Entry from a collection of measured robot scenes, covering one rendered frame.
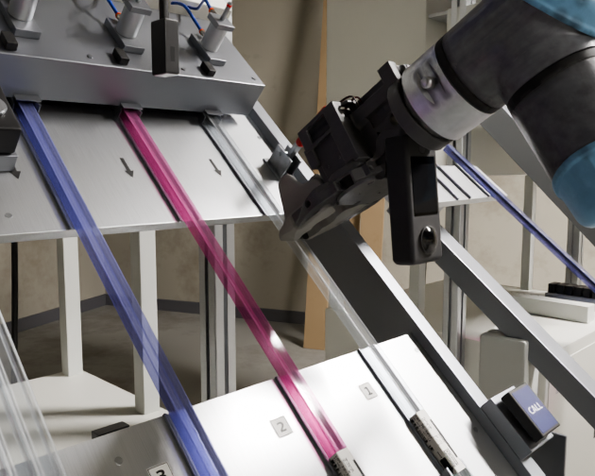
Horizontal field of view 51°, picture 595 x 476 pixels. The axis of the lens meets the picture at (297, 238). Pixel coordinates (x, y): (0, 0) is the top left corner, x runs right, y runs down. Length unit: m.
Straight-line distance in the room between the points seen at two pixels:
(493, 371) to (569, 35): 0.49
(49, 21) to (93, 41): 0.04
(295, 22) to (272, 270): 1.59
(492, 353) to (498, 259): 2.95
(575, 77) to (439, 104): 0.10
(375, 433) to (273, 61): 3.69
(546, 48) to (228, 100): 0.41
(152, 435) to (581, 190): 0.34
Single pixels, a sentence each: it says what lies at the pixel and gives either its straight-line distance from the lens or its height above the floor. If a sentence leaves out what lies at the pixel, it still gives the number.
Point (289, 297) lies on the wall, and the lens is 4.14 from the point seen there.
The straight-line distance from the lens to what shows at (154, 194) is 0.63.
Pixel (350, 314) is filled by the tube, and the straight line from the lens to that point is 0.62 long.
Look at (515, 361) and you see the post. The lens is 0.85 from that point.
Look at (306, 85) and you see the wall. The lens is 4.04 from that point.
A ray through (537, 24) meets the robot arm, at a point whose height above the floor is 1.12.
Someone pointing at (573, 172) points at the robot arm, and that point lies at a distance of 0.47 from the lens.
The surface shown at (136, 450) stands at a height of 0.84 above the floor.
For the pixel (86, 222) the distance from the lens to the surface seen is 0.55.
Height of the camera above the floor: 1.03
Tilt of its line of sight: 7 degrees down
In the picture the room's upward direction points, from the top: straight up
